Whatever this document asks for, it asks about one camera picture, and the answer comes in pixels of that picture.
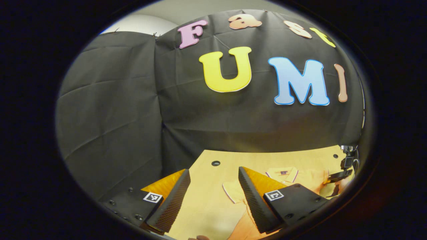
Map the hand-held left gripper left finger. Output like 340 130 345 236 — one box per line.
99 169 191 233

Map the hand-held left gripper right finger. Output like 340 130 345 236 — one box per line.
238 166 331 234

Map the orange T-shirt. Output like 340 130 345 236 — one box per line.
222 167 338 240

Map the black backdrop cloth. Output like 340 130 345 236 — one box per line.
56 9 366 204

